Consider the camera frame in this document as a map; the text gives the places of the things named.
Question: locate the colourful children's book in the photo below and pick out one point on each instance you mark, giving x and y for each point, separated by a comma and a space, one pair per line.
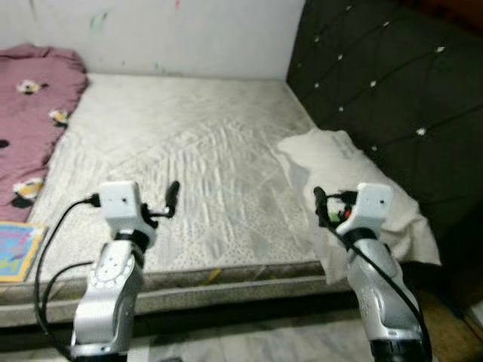
19, 253

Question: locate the white quilted mattress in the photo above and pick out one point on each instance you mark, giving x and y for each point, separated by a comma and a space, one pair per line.
189, 151

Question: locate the black tufted headboard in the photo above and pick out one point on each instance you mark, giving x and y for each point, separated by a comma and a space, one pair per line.
392, 75

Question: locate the pink cartoon print quilt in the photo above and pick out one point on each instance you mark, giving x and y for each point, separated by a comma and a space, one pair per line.
30, 121

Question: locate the brown floor mat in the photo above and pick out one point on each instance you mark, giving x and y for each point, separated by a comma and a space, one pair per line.
453, 332

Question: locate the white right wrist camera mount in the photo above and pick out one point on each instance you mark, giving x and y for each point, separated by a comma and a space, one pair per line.
373, 204

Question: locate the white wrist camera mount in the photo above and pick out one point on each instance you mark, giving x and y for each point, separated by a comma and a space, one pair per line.
373, 204
121, 202

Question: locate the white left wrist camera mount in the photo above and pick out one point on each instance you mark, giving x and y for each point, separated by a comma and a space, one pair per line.
121, 202

